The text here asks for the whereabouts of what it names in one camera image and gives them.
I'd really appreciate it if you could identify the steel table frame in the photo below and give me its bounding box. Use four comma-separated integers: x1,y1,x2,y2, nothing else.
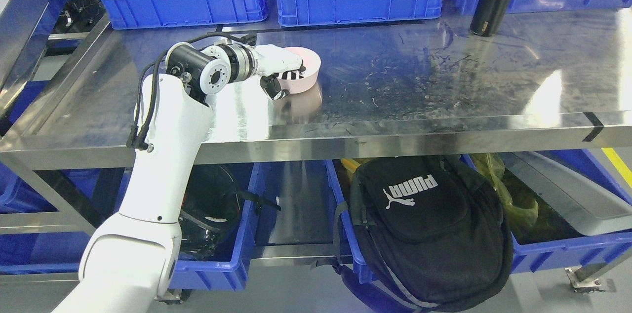
0,4,632,235

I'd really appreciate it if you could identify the pink plastic bowl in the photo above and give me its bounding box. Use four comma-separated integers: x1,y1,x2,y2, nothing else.
277,47,322,94

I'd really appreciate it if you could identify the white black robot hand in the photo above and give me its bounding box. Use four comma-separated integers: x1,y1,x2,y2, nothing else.
253,44,305,101

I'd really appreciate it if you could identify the blue bin under table right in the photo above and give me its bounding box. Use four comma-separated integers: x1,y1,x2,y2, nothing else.
334,149,632,284

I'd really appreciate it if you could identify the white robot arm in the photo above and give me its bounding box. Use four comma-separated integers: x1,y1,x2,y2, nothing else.
54,41,259,313

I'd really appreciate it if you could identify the black Puma backpack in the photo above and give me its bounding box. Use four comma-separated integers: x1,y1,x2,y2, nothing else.
331,155,514,313

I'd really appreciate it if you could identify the blue bin under table left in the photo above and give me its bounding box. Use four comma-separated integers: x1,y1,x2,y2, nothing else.
170,163,265,291

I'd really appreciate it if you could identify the blue bin under table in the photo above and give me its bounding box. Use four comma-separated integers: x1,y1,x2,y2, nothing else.
334,149,632,284
170,163,265,291

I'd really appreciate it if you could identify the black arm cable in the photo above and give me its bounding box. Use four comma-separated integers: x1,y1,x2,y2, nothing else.
126,32,257,151

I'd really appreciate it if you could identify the yellow plastic bag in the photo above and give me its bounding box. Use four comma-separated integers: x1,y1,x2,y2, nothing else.
470,153,539,238

